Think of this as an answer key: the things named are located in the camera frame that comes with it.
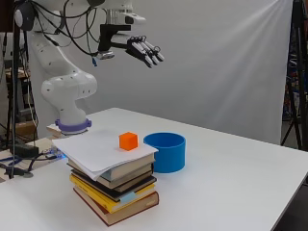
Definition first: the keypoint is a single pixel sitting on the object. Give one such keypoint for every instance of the white paper sheet stack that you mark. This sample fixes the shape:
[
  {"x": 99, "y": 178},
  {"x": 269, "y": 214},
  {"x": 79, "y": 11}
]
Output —
[{"x": 96, "y": 150}]

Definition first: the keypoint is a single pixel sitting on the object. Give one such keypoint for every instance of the white hanging backdrop sheet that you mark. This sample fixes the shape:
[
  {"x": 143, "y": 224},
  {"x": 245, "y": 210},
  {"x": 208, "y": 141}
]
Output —
[{"x": 208, "y": 64}]

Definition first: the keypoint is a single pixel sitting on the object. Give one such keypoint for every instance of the tan hardcover book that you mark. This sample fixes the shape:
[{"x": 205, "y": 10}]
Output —
[{"x": 128, "y": 179}]

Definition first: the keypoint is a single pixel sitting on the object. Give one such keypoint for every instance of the blue round tub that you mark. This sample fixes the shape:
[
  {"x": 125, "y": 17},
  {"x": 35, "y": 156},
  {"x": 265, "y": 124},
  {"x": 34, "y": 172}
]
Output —
[{"x": 166, "y": 153}]

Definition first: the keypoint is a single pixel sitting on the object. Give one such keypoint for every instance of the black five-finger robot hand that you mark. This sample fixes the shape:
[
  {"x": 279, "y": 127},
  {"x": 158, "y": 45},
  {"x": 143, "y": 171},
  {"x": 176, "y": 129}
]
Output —
[{"x": 143, "y": 49}]

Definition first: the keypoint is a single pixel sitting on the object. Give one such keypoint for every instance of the orange cube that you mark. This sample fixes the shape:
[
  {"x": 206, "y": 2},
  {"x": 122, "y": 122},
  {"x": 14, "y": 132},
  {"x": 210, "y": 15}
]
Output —
[{"x": 128, "y": 141}]

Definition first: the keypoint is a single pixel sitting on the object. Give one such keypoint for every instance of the yellow hardcover book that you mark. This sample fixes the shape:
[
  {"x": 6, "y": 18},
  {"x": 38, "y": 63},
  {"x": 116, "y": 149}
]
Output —
[{"x": 106, "y": 199}]

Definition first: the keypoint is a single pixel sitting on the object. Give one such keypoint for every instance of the black vertical pole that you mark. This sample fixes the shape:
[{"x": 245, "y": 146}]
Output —
[{"x": 14, "y": 96}]

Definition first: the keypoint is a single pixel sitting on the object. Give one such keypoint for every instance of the black hardcover book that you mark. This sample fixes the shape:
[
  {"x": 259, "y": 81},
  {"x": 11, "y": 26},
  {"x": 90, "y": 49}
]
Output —
[{"x": 134, "y": 187}]

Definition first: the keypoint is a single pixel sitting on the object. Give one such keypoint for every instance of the grey hardcover book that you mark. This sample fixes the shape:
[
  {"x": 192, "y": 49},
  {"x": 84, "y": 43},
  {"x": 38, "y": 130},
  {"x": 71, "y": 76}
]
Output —
[{"x": 128, "y": 168}]

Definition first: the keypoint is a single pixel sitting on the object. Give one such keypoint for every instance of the white seven-joint robot arm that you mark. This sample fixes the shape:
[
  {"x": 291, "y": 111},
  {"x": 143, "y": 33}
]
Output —
[{"x": 65, "y": 84}]

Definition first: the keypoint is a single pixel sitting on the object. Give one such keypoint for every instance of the black tripod stand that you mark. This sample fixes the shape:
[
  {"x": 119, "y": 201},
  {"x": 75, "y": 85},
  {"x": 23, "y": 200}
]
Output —
[{"x": 296, "y": 77}]

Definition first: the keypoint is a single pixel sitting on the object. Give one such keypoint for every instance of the black power adapter box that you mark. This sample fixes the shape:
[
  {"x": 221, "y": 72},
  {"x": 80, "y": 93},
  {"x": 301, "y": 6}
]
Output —
[{"x": 24, "y": 150}]

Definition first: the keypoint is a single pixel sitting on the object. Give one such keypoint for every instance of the dark red hardcover book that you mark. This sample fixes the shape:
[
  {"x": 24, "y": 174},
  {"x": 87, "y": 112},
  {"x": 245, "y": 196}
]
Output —
[{"x": 128, "y": 210}]

